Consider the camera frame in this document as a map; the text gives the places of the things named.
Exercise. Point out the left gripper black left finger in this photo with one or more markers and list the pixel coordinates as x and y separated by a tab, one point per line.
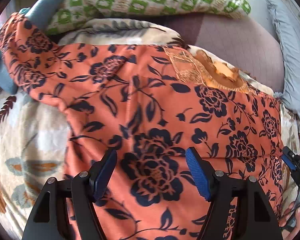
49	216

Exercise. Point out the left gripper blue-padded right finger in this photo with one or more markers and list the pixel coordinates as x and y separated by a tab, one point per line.
255	218

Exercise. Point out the blue folded cloth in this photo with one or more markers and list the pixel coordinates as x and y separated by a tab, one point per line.
40	15

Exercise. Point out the green white patterned pillow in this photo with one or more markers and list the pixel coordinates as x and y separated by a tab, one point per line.
73	14

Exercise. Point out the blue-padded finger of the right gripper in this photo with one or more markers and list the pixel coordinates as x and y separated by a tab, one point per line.
288	158

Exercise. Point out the orange floral print top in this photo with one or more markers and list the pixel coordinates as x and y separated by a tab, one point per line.
140	119

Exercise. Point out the light blue pillow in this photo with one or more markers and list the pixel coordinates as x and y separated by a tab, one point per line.
289	39

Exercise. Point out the cream leaf-pattern fleece blanket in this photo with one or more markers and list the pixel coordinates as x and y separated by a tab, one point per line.
27	142

